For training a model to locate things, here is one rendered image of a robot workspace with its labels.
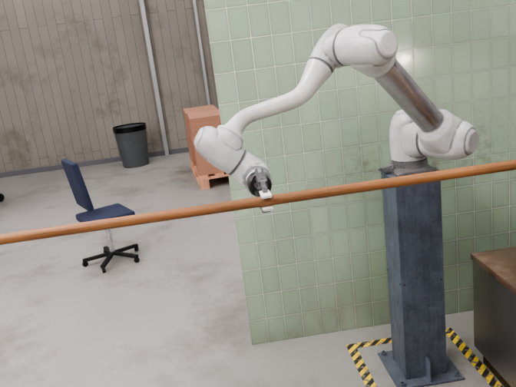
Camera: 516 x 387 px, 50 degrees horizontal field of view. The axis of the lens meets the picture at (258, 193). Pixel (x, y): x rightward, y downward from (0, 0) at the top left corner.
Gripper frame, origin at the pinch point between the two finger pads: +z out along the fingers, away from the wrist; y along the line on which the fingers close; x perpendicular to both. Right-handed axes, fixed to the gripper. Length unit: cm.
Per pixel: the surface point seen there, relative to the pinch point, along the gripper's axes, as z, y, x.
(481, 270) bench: -65, 67, -97
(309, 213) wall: -124, 48, -32
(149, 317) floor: -178, 120, 70
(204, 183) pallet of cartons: -488, 115, 29
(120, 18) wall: -754, -95, 124
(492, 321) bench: -56, 87, -97
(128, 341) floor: -151, 120, 80
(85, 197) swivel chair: -281, 61, 118
